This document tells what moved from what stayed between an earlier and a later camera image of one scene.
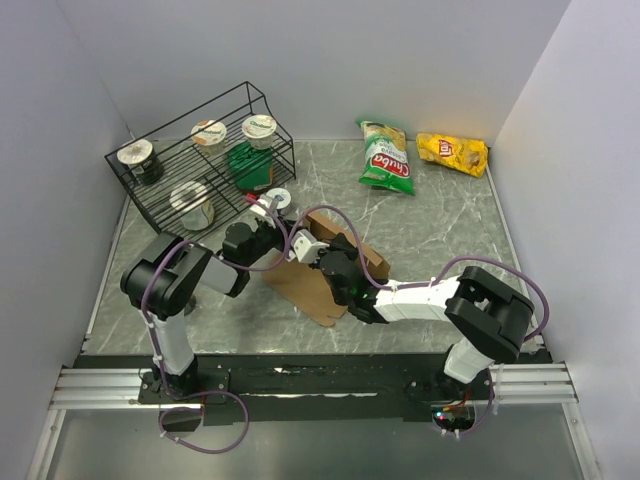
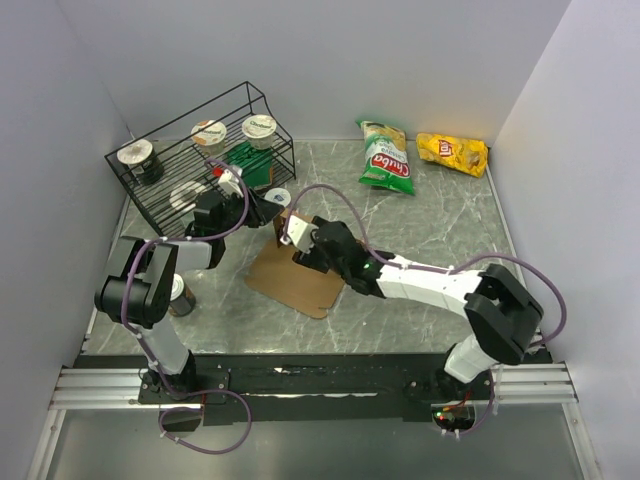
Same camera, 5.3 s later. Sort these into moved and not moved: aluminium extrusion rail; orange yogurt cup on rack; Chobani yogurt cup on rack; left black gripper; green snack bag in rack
Moved: left black gripper
Not moved: aluminium extrusion rail; orange yogurt cup on rack; Chobani yogurt cup on rack; green snack bag in rack
